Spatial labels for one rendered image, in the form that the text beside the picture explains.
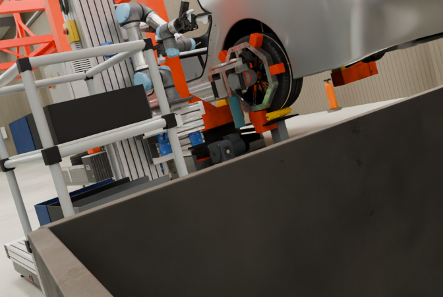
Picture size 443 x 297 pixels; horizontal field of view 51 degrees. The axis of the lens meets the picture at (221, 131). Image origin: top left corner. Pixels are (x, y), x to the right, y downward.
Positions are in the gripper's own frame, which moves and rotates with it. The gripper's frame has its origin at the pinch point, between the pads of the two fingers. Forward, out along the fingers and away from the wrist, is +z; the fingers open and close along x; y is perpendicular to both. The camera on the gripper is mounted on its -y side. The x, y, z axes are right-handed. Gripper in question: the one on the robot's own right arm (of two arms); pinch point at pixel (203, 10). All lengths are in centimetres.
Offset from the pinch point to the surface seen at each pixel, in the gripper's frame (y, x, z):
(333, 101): 34, -531, -196
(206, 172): 75, 155, 124
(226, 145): 74, -102, -85
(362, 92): 30, -547, -151
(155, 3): -50, -75, -109
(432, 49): -2, -479, -15
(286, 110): 55, -130, -41
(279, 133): 72, -130, -52
